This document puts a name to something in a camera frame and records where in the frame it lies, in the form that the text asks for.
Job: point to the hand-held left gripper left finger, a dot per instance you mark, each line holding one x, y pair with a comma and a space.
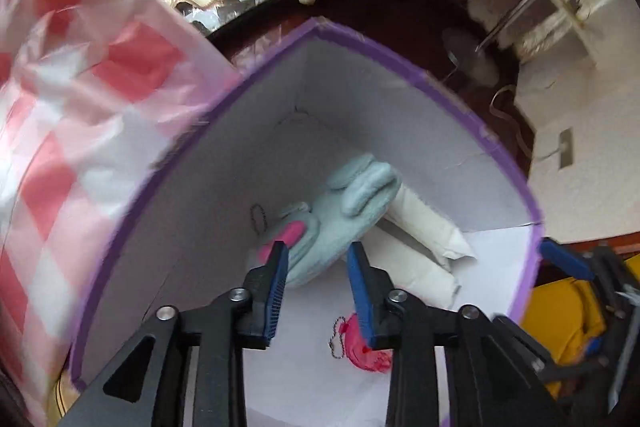
276, 294

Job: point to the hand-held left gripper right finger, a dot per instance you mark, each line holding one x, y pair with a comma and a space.
361, 302

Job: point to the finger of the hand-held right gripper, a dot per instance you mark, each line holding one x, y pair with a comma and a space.
530, 349
565, 258

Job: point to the mint green plush toy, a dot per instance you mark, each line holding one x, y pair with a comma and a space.
335, 217

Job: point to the purple cardboard box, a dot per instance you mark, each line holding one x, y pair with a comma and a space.
225, 187

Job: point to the yellow plastic bag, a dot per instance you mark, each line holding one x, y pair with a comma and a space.
565, 312

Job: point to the metal floor stand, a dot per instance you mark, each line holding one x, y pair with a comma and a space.
472, 57

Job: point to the red checked plastic tablecloth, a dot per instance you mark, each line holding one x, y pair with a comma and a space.
75, 122

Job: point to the wall socket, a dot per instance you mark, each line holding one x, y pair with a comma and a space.
565, 148

